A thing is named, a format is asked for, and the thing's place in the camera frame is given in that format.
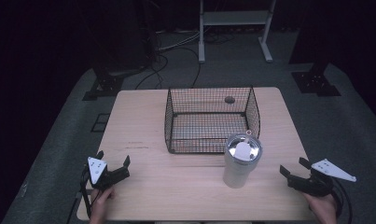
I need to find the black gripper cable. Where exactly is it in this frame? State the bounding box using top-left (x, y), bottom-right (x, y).
top-left (330, 178), bottom-right (354, 224)
top-left (78, 166), bottom-right (98, 219)

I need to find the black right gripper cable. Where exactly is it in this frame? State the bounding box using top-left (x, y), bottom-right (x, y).
top-left (330, 178), bottom-right (354, 224)

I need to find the black floor cable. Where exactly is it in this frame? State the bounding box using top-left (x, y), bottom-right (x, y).
top-left (134, 46), bottom-right (202, 91)

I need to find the white metal desk frame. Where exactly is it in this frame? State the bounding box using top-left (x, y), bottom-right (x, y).
top-left (198, 0), bottom-right (277, 64)

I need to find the person's left hand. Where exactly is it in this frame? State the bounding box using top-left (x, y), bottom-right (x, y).
top-left (89, 186), bottom-right (118, 224)

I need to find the black metal stand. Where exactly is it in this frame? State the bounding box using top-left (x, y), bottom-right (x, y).
top-left (288, 46), bottom-right (342, 98)
top-left (81, 46), bottom-right (152, 102)

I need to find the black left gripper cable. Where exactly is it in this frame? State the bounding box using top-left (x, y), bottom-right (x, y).
top-left (78, 166), bottom-right (98, 219)

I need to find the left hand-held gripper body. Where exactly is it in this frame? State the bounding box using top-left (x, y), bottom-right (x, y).
top-left (82, 156), bottom-right (130, 191)

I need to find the white floor cable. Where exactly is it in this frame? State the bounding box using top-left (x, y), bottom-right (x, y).
top-left (156, 28), bottom-right (208, 52)

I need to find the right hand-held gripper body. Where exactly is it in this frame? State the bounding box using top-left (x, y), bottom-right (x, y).
top-left (286, 158), bottom-right (357, 198)

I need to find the person's right hand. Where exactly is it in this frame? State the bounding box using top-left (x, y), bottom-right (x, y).
top-left (302, 191), bottom-right (339, 224)

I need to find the steel tumbler with clear lid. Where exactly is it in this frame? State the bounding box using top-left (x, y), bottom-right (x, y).
top-left (222, 132), bottom-right (264, 189)

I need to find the black wire mesh basket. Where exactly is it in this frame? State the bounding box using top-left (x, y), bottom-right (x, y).
top-left (163, 86), bottom-right (261, 155)

